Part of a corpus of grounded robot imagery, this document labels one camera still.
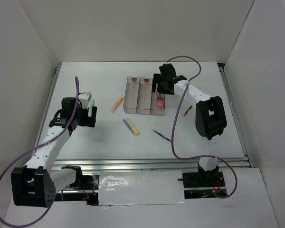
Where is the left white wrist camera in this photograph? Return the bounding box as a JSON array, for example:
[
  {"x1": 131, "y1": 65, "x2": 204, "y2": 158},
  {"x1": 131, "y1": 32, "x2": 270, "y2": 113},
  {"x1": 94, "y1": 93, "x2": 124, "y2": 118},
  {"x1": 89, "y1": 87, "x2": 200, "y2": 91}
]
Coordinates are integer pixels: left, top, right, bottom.
[{"x1": 79, "y1": 92, "x2": 92, "y2": 109}]

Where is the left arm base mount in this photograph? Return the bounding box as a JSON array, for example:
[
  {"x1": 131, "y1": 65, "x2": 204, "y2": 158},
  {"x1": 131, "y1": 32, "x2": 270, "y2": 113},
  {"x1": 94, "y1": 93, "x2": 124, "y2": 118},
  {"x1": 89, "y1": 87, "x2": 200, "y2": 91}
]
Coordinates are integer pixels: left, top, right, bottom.
[{"x1": 55, "y1": 175, "x2": 99, "y2": 206}]

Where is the orange pink highlighter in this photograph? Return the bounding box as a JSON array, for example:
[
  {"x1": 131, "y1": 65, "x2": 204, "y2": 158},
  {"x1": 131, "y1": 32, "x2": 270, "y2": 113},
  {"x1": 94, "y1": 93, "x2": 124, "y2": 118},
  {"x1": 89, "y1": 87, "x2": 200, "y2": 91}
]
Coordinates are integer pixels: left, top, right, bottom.
[{"x1": 110, "y1": 96, "x2": 124, "y2": 113}]

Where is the right clear plastic container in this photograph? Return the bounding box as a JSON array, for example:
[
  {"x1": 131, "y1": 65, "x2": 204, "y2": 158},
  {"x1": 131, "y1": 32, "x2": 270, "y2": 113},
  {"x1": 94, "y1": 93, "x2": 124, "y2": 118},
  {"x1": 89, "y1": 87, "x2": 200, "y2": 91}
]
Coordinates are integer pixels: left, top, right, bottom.
[{"x1": 150, "y1": 91, "x2": 165, "y2": 116}]

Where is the clear plastic container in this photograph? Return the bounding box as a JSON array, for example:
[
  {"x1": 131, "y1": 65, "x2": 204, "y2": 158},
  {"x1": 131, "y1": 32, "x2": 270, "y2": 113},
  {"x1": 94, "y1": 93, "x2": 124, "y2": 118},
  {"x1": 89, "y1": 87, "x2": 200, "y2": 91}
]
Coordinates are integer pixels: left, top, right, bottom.
[
  {"x1": 137, "y1": 78, "x2": 152, "y2": 115},
  {"x1": 150, "y1": 91, "x2": 165, "y2": 116},
  {"x1": 123, "y1": 77, "x2": 140, "y2": 114}
]

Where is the white cover plate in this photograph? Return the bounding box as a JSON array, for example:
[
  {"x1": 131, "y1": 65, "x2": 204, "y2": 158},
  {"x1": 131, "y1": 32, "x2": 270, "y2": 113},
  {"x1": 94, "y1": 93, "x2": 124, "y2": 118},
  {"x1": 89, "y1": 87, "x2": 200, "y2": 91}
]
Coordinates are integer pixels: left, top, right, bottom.
[{"x1": 98, "y1": 171, "x2": 185, "y2": 206}]

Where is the blue pen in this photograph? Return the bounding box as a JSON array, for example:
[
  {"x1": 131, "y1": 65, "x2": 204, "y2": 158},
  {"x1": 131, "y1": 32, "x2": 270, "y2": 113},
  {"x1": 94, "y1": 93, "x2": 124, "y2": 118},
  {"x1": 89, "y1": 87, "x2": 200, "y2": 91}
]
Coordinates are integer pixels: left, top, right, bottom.
[{"x1": 123, "y1": 119, "x2": 135, "y2": 135}]

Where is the middle clear plastic container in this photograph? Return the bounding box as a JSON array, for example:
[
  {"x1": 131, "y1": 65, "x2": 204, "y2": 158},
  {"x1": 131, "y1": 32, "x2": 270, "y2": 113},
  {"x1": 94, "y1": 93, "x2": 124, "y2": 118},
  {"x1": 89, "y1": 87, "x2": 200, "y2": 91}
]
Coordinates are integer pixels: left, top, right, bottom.
[{"x1": 137, "y1": 78, "x2": 152, "y2": 115}]

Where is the pink capped pen bundle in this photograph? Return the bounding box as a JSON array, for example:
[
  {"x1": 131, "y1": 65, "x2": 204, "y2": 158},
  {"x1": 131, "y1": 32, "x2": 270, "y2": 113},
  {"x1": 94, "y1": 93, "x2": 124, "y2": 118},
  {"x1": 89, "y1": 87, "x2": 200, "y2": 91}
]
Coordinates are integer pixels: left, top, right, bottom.
[{"x1": 156, "y1": 93, "x2": 164, "y2": 110}]

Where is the yellow highlighter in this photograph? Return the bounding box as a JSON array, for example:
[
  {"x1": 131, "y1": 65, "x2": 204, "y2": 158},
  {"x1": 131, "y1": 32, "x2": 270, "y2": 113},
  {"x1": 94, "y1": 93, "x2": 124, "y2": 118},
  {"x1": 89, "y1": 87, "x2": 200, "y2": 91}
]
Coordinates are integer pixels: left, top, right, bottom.
[{"x1": 127, "y1": 119, "x2": 140, "y2": 135}]

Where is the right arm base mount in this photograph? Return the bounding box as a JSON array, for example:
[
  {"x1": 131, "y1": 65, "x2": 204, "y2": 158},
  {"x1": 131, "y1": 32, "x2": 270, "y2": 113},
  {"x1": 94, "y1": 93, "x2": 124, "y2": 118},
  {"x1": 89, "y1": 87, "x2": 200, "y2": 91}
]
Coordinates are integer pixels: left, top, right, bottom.
[{"x1": 178, "y1": 165, "x2": 225, "y2": 189}]

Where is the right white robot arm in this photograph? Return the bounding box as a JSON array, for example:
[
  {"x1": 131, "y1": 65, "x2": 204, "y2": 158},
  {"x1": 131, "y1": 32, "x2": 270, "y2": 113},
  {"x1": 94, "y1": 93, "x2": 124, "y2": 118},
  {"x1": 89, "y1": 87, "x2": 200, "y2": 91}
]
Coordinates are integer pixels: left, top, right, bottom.
[{"x1": 152, "y1": 64, "x2": 227, "y2": 186}]

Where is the left clear plastic container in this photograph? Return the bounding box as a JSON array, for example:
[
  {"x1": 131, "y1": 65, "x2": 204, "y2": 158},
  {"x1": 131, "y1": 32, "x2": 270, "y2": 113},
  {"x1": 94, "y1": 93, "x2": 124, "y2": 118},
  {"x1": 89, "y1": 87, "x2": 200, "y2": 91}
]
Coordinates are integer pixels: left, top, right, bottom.
[{"x1": 123, "y1": 77, "x2": 140, "y2": 114}]

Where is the green highlighter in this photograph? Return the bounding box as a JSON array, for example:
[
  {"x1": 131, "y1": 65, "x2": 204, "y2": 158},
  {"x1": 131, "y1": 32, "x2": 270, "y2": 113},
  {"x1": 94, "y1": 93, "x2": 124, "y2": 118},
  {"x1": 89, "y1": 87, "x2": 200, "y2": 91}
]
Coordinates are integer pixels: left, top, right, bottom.
[{"x1": 89, "y1": 99, "x2": 95, "y2": 109}]

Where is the aluminium frame rail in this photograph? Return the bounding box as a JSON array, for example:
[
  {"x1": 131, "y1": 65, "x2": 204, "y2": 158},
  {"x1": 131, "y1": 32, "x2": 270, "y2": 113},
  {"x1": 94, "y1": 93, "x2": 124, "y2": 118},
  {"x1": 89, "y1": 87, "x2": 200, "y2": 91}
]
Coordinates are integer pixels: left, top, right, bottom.
[{"x1": 26, "y1": 62, "x2": 256, "y2": 171}]

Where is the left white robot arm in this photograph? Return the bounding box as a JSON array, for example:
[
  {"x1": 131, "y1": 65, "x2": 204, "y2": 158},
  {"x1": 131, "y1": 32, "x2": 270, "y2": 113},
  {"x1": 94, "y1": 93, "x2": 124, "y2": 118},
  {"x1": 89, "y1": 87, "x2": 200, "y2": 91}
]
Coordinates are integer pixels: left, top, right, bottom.
[{"x1": 11, "y1": 92, "x2": 97, "y2": 208}]

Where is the dark purple gel pen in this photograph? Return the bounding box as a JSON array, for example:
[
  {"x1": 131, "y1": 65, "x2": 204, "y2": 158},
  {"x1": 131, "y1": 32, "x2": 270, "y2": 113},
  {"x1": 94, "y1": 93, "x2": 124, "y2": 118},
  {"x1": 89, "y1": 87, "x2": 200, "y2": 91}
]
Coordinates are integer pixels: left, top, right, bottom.
[{"x1": 149, "y1": 127, "x2": 171, "y2": 142}]

